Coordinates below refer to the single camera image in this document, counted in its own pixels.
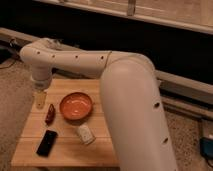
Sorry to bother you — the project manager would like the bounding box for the white cylindrical wrist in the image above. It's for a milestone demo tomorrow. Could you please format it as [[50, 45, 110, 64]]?
[[31, 67, 52, 109]]

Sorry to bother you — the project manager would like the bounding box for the dark red pepper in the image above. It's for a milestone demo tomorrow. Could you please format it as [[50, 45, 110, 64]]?
[[45, 104, 55, 125]]

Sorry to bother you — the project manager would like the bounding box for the black smartphone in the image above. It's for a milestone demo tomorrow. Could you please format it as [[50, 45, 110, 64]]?
[[36, 130, 58, 157]]

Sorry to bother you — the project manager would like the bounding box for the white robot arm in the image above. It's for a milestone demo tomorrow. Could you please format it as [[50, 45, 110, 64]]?
[[20, 38, 178, 171]]

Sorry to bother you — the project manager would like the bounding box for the orange bowl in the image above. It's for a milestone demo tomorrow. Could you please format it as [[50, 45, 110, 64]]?
[[59, 92, 93, 120]]

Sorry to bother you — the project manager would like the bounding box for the blue object on floor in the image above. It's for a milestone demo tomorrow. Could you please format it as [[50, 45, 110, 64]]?
[[200, 134, 213, 160]]

